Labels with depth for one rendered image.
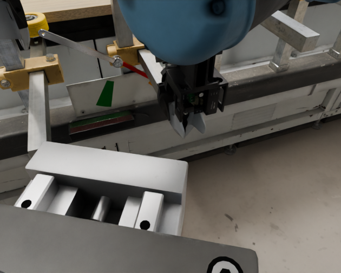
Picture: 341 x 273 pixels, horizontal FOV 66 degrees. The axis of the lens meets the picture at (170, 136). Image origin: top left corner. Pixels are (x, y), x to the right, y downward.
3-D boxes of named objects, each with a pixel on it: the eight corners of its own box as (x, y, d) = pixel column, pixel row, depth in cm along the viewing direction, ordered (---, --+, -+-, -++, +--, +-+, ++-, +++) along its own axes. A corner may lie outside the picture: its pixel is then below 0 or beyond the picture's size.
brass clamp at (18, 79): (65, 84, 62) (58, 64, 59) (2, 95, 59) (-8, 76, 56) (63, 70, 67) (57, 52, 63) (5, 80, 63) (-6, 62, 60)
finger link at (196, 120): (193, 153, 47) (197, 113, 40) (181, 131, 51) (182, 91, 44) (209, 148, 48) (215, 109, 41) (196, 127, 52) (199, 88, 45)
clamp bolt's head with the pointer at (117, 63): (163, 82, 70) (116, 57, 61) (158, 89, 71) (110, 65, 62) (161, 78, 71) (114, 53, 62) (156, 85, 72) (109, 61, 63)
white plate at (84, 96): (168, 97, 77) (167, 66, 70) (76, 117, 70) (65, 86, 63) (167, 96, 77) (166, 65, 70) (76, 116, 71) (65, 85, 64)
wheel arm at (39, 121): (55, 161, 46) (47, 144, 43) (34, 166, 45) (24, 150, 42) (47, 48, 74) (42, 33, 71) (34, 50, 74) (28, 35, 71)
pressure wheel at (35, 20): (64, 53, 75) (51, 12, 67) (44, 67, 70) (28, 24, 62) (41, 49, 77) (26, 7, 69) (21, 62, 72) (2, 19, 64)
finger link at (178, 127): (177, 157, 46) (178, 117, 40) (165, 135, 50) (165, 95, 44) (193, 153, 47) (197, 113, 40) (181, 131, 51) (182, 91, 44)
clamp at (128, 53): (163, 60, 68) (163, 41, 64) (111, 70, 65) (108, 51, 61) (157, 50, 72) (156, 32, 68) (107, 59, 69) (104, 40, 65)
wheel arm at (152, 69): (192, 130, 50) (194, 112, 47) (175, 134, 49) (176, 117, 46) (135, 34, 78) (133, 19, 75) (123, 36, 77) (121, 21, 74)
